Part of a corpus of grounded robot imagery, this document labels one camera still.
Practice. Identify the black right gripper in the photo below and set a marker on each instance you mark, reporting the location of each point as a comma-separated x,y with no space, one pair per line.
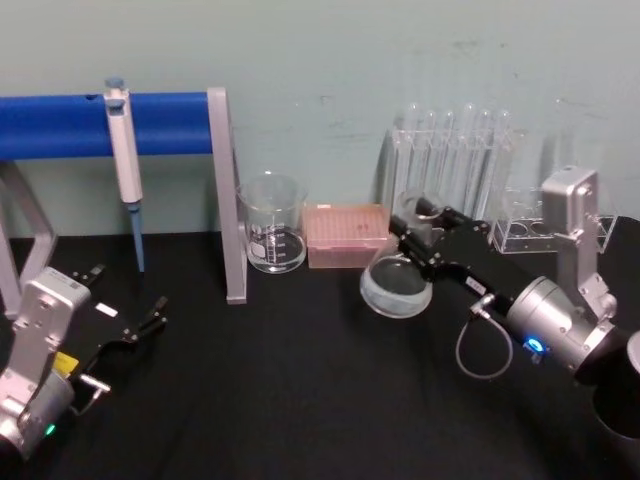
470,255

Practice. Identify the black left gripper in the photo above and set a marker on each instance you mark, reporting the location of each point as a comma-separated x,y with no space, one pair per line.
107,332

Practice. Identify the clear glass conical flask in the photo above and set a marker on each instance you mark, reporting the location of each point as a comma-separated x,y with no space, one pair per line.
395,285

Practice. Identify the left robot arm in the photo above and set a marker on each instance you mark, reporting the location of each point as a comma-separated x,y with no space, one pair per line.
37,320

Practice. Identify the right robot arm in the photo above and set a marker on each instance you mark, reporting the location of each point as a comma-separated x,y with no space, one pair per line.
555,315

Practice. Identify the clear glass test tube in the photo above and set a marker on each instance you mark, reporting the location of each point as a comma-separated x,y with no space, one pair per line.
429,150
447,155
469,150
484,160
414,150

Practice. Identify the pink pipette tip box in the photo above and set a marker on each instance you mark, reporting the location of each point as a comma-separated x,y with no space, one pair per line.
345,235

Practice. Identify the clear acrylic holder with holes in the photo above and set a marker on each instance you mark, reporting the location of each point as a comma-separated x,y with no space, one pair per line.
520,230

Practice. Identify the clear acrylic test tube rack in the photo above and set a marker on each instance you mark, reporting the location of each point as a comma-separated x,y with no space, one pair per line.
505,150

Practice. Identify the white and blue pipette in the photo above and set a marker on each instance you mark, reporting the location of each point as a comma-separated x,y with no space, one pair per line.
125,165

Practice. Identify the clear glass beaker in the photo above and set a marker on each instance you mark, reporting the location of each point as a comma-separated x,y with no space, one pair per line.
272,225

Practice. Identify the blue and grey pipette stand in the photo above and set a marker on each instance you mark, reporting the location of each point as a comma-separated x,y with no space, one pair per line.
165,117

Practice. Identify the black table cloth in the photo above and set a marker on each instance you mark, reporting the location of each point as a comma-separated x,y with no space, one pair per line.
300,380

